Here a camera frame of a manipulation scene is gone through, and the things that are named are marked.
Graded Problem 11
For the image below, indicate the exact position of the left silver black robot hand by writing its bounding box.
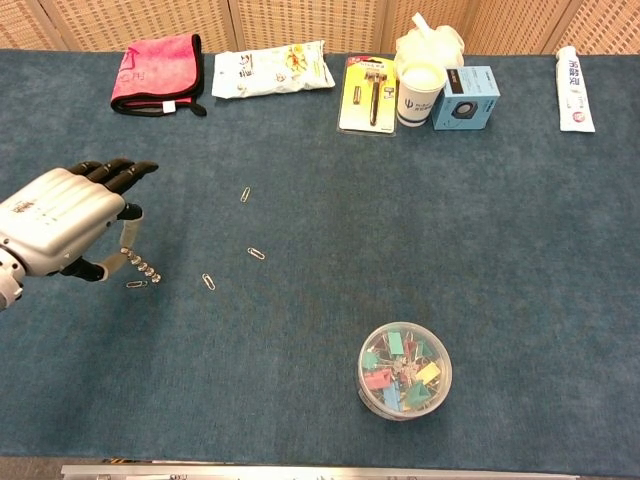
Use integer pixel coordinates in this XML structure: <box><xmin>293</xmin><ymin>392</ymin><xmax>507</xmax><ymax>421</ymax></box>
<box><xmin>0</xmin><ymin>158</ymin><xmax>160</xmax><ymax>282</ymax></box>

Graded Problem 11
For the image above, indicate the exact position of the metal bead chain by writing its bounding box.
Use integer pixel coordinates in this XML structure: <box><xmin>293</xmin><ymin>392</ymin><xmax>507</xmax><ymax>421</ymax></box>
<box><xmin>119</xmin><ymin>247</ymin><xmax>164</xmax><ymax>285</ymax></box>

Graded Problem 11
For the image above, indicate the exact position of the pink towel with black trim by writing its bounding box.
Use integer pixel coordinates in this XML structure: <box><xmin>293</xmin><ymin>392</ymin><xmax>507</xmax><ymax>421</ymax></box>
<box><xmin>110</xmin><ymin>33</ymin><xmax>208</xmax><ymax>118</ymax></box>

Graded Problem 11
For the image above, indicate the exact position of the white snack bag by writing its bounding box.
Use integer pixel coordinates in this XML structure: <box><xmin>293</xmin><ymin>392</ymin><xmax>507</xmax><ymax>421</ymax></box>
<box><xmin>210</xmin><ymin>40</ymin><xmax>337</xmax><ymax>100</ymax></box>

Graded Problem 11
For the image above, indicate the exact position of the woven folding screen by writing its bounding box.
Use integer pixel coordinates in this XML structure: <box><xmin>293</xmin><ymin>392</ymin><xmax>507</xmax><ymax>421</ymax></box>
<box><xmin>0</xmin><ymin>0</ymin><xmax>640</xmax><ymax>56</ymax></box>

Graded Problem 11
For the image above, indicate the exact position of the razor in yellow blister pack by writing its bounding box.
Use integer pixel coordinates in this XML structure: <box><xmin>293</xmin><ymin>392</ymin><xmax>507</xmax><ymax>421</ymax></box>
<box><xmin>338</xmin><ymin>55</ymin><xmax>400</xmax><ymax>135</ymax></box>

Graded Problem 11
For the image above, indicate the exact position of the clear tub of binder clips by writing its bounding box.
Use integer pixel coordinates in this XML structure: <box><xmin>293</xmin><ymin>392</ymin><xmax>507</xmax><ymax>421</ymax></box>
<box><xmin>356</xmin><ymin>321</ymin><xmax>454</xmax><ymax>422</ymax></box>

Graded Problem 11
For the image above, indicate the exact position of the white paper cup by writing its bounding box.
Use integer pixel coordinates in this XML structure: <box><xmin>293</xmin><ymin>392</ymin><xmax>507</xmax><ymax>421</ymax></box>
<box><xmin>396</xmin><ymin>63</ymin><xmax>447</xmax><ymax>129</ymax></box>

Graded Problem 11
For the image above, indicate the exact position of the light blue speaker box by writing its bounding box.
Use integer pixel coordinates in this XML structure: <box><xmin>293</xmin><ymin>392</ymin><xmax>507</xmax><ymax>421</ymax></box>
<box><xmin>431</xmin><ymin>65</ymin><xmax>502</xmax><ymax>132</ymax></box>

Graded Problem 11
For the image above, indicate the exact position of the white toothpaste tube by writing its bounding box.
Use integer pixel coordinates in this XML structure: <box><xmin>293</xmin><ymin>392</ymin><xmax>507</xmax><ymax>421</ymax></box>
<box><xmin>555</xmin><ymin>45</ymin><xmax>597</xmax><ymax>134</ymax></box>

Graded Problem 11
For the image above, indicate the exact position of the aluminium rail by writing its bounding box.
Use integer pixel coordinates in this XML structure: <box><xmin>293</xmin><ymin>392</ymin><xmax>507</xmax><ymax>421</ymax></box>
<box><xmin>60</xmin><ymin>463</ymin><xmax>582</xmax><ymax>480</ymax></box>

